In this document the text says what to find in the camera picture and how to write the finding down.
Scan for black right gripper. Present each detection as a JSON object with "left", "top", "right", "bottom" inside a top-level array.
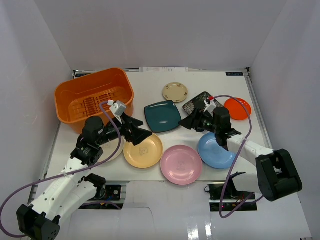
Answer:
[{"left": 178, "top": 108, "right": 220, "bottom": 135}]

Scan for black floral square plate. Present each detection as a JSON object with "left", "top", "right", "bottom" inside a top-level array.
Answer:
[{"left": 182, "top": 91, "right": 223, "bottom": 115}]

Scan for teal square plate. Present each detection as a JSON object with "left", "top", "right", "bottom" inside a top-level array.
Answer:
[{"left": 144, "top": 100, "right": 182, "bottom": 133}]

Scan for yellow round plate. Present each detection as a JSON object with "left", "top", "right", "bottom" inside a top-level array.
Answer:
[{"left": 123, "top": 134, "right": 164, "bottom": 169}]

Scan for white bear round plate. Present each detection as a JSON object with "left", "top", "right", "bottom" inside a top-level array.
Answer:
[{"left": 98, "top": 136, "right": 125, "bottom": 163}]

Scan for light blue round plate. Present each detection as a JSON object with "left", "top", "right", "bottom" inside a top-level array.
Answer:
[{"left": 197, "top": 132, "right": 236, "bottom": 169}]

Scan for pink round plate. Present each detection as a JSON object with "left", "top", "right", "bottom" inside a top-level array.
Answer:
[{"left": 160, "top": 145, "right": 203, "bottom": 186}]

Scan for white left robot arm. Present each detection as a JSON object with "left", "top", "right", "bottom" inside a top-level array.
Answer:
[{"left": 16, "top": 114, "right": 152, "bottom": 240}]

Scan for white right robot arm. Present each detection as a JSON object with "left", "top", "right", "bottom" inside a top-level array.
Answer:
[{"left": 178, "top": 107, "right": 303, "bottom": 202}]

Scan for orange plastic bin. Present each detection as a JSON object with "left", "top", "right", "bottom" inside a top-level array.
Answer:
[{"left": 54, "top": 68, "right": 134, "bottom": 134}]

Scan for beige floral round plate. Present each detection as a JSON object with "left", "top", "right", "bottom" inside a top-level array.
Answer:
[{"left": 162, "top": 82, "right": 189, "bottom": 103}]

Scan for orange round plate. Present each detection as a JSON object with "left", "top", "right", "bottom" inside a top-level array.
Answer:
[{"left": 224, "top": 97, "right": 252, "bottom": 121}]

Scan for white paper sheets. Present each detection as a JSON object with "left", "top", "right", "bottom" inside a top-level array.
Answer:
[{"left": 139, "top": 67, "right": 189, "bottom": 73}]

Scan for blue table label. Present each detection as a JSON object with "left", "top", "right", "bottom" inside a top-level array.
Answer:
[{"left": 225, "top": 71, "right": 244, "bottom": 77}]

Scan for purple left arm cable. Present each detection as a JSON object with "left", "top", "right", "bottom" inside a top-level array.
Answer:
[{"left": 0, "top": 100, "right": 125, "bottom": 238}]

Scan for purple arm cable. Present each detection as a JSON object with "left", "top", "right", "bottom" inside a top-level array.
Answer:
[
  {"left": 0, "top": 100, "right": 125, "bottom": 238},
  {"left": 211, "top": 94, "right": 265, "bottom": 219}
]

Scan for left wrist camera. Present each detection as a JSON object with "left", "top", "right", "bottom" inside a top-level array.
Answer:
[{"left": 107, "top": 100, "right": 127, "bottom": 124}]

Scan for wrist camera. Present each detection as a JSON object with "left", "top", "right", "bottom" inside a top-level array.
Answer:
[
  {"left": 107, "top": 100, "right": 127, "bottom": 124},
  {"left": 203, "top": 95, "right": 217, "bottom": 115}
]

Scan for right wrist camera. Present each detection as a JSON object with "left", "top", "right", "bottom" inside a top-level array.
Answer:
[{"left": 203, "top": 95, "right": 217, "bottom": 115}]

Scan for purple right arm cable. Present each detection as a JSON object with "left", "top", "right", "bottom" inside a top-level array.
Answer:
[{"left": 211, "top": 94, "right": 265, "bottom": 219}]

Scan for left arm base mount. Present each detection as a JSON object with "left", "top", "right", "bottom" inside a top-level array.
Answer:
[{"left": 79, "top": 184, "right": 126, "bottom": 210}]

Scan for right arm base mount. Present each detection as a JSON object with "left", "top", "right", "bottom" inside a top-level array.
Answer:
[{"left": 204, "top": 182, "right": 258, "bottom": 212}]

